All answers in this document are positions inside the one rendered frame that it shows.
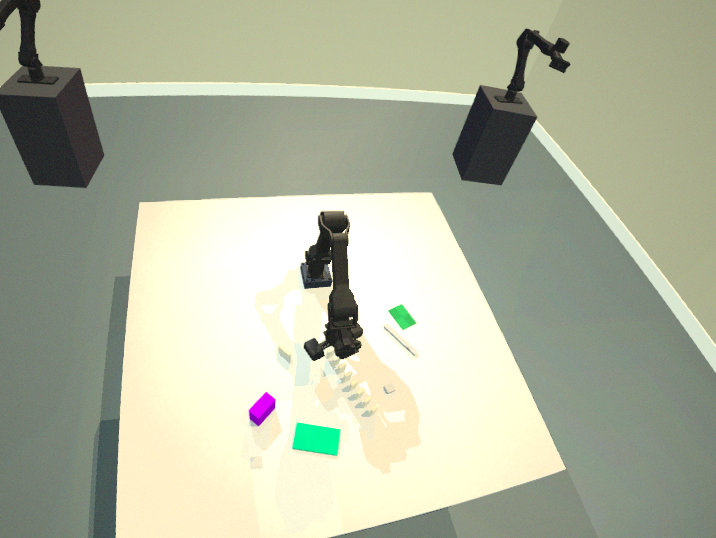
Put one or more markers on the purple block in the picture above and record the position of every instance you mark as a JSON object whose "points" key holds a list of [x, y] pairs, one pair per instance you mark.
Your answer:
{"points": [[262, 408]]}

